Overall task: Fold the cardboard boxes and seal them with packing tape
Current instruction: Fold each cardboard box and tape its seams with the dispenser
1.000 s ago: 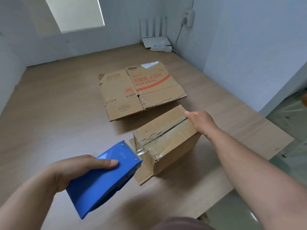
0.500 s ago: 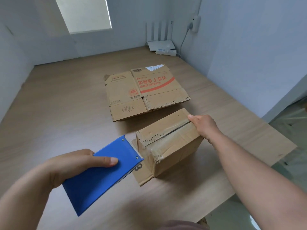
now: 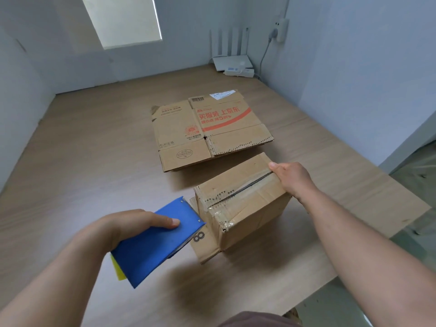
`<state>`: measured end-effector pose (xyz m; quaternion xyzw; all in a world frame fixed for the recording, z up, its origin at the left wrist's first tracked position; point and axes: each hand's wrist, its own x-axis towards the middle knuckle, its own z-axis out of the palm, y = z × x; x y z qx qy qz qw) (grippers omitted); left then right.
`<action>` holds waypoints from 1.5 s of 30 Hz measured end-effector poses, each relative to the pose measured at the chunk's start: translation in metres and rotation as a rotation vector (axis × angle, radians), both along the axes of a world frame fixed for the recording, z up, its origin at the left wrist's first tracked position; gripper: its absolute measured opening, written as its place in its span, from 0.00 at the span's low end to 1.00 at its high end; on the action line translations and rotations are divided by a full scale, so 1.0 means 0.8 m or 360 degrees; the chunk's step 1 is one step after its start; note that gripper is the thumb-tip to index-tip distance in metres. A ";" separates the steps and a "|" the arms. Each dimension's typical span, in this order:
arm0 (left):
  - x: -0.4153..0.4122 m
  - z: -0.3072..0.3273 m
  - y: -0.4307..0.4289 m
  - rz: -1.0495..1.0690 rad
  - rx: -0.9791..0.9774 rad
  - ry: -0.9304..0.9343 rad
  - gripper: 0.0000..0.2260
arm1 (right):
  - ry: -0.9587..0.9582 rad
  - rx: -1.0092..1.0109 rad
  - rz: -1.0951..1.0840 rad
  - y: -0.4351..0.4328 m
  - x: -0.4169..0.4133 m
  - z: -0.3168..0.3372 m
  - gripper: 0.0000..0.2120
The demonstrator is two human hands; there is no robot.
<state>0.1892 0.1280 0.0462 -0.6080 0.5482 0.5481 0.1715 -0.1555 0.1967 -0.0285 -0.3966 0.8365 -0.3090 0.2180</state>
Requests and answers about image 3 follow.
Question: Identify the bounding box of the grey power cable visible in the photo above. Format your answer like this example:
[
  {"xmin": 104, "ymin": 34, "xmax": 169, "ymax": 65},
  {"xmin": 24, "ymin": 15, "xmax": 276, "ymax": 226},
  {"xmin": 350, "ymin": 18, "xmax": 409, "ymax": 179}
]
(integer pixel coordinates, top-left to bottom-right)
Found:
[{"xmin": 253, "ymin": 29, "xmax": 277, "ymax": 81}]

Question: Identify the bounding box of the stack of cardboard boxes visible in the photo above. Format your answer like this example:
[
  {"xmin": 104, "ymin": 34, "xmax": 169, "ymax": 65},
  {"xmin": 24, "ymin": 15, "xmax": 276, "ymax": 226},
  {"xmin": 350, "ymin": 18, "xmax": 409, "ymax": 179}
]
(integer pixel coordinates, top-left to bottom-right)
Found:
[{"xmin": 163, "ymin": 141, "xmax": 274, "ymax": 173}]

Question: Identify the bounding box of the red-printed cardboard box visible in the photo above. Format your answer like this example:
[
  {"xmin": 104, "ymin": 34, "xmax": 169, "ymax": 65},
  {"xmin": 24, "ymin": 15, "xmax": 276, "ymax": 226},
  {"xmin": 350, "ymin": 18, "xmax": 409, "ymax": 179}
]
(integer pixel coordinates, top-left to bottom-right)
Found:
[{"xmin": 151, "ymin": 90, "xmax": 274, "ymax": 173}]

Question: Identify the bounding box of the person's left forearm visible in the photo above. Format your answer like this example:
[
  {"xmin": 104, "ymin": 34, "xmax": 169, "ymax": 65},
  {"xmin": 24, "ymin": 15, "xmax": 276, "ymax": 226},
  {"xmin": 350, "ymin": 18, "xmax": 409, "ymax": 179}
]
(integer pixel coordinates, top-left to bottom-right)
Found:
[{"xmin": 0, "ymin": 218, "xmax": 113, "ymax": 327}]

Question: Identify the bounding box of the white power strip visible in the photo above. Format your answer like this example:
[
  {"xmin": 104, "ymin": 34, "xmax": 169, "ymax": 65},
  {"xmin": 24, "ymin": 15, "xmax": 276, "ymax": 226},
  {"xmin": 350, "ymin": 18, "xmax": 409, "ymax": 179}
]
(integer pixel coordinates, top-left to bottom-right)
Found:
[{"xmin": 223, "ymin": 67, "xmax": 255, "ymax": 79}]

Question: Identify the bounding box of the small brown cardboard box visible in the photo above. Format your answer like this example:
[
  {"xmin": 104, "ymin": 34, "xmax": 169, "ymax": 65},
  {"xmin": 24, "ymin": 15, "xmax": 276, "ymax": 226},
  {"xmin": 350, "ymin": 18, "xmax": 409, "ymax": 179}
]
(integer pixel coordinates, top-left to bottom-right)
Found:
[{"xmin": 189, "ymin": 152, "xmax": 292, "ymax": 265}]

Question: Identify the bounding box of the person's right forearm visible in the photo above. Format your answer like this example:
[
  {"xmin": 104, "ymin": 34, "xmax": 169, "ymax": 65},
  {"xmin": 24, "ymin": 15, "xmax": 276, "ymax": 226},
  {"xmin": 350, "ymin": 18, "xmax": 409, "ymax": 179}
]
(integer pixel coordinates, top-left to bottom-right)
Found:
[{"xmin": 297, "ymin": 187, "xmax": 436, "ymax": 327}]

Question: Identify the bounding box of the white router with antennas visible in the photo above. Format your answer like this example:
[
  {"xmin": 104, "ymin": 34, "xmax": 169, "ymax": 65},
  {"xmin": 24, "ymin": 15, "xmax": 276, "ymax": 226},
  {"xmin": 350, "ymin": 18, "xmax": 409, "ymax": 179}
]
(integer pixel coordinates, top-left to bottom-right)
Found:
[{"xmin": 209, "ymin": 27, "xmax": 254, "ymax": 72}]

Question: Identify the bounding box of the person's right hand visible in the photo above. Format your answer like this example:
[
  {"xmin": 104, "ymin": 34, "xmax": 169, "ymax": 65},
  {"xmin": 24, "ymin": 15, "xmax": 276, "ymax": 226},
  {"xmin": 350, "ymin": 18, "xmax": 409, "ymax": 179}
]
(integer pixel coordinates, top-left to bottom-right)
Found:
[{"xmin": 268, "ymin": 161, "xmax": 316, "ymax": 201}]

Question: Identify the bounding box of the person's left hand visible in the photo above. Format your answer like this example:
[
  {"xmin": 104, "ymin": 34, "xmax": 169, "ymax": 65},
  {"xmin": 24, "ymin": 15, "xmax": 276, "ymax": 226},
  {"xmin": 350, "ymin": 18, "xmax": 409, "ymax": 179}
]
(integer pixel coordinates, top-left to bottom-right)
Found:
[{"xmin": 99, "ymin": 209, "xmax": 181, "ymax": 253}]

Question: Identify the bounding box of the clear yellowish tape roll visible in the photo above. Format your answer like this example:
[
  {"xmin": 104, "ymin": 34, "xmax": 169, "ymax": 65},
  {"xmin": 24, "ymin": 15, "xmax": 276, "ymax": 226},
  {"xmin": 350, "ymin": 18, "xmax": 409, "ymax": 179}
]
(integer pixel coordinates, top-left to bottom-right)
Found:
[{"xmin": 109, "ymin": 253, "xmax": 129, "ymax": 282}]

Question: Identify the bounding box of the bright window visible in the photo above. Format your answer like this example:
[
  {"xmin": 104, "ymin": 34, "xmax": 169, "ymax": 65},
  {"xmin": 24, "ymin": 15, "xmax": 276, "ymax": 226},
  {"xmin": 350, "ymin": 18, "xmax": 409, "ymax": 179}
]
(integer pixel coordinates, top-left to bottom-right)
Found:
[{"xmin": 80, "ymin": 0, "xmax": 163, "ymax": 50}]

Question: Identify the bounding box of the blue tape dispenser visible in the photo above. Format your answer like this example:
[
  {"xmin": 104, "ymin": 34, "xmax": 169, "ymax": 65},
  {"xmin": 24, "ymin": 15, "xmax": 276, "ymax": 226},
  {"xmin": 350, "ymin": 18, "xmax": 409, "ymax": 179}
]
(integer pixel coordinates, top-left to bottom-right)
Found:
[{"xmin": 110, "ymin": 196, "xmax": 207, "ymax": 289}]

